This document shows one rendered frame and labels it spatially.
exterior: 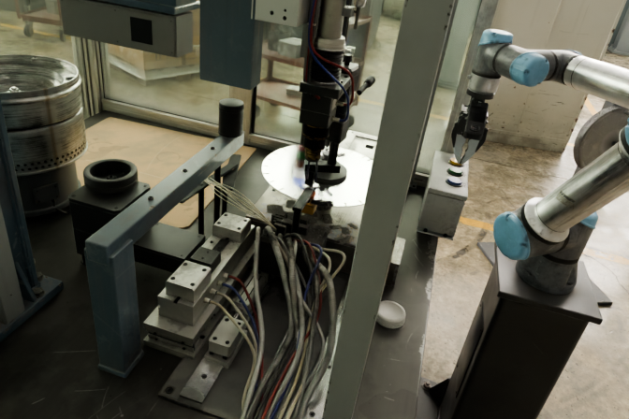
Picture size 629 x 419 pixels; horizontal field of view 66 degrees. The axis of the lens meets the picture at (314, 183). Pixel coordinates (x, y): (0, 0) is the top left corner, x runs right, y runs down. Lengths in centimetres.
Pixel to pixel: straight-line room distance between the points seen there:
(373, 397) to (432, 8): 75
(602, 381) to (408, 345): 144
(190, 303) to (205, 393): 16
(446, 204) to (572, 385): 116
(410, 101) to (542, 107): 400
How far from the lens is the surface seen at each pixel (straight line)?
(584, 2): 431
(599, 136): 244
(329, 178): 120
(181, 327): 100
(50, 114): 131
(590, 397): 235
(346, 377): 67
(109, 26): 116
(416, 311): 119
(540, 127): 451
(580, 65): 130
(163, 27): 108
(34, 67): 152
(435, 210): 143
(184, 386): 97
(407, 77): 45
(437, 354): 219
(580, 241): 136
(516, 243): 123
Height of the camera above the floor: 153
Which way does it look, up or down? 29 degrees down
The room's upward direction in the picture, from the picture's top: 8 degrees clockwise
